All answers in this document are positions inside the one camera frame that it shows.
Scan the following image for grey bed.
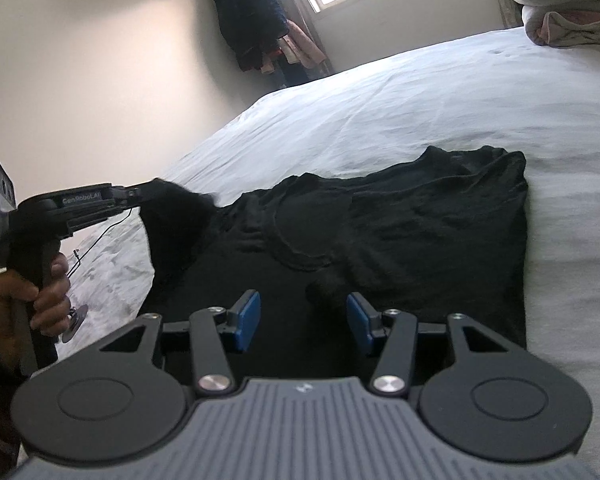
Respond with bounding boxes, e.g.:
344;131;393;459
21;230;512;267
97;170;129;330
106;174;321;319
55;25;600;480

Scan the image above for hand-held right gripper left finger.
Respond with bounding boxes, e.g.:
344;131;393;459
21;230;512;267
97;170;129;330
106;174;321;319
99;289;262;395

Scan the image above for small round metal stand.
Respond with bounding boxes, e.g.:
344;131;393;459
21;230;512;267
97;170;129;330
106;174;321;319
61;304;89;344

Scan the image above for person's left hand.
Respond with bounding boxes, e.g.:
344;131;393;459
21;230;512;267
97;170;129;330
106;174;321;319
0;252;72;363

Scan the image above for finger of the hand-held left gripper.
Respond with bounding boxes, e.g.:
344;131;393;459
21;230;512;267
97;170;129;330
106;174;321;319
110;179;157;212

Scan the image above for black cable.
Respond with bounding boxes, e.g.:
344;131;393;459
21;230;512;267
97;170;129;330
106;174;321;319
67;210;133;281

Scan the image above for dark hanging jacket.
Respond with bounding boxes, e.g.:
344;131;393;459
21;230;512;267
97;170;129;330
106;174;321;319
210;0;291;73

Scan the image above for pink hanging clothes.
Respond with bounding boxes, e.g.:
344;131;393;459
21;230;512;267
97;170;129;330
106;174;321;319
260;20;328;76

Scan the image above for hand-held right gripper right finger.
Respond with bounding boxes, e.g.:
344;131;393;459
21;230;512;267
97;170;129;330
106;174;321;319
346;292;508;395

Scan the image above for black t-shirt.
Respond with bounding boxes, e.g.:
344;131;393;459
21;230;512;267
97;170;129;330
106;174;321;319
139;145;530;396

